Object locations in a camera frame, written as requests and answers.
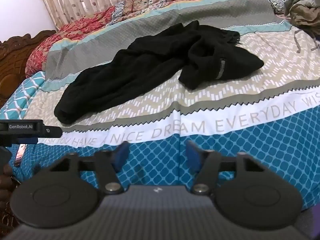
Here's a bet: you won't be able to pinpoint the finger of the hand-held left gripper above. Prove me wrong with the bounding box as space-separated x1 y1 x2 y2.
42 126 63 139

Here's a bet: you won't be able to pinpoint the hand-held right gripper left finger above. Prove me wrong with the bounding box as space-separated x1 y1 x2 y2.
51 141 130 196

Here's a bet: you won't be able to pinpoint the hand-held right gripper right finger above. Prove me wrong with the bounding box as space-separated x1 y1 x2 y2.
186 141 266 196

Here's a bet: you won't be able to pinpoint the black pants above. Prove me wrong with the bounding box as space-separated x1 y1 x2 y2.
54 20 265 125

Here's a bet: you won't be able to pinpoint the person's left hand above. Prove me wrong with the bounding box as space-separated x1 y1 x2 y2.
0 165 16 200

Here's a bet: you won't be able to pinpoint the small dark phone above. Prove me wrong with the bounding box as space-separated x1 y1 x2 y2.
14 144 27 167

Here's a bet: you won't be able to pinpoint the teal patterned pillow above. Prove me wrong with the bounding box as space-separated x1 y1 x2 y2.
0 71 47 120

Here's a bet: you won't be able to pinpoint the patterned teal and beige bedsheet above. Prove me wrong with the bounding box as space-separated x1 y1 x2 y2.
0 0 320 215

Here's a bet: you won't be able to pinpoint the carved wooden headboard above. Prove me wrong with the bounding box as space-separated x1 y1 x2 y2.
0 29 57 109

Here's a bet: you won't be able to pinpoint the red floral patchwork quilt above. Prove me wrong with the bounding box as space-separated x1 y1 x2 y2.
25 0 209 77

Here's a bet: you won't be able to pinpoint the olive grey crumpled cloth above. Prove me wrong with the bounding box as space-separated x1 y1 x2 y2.
284 0 320 53

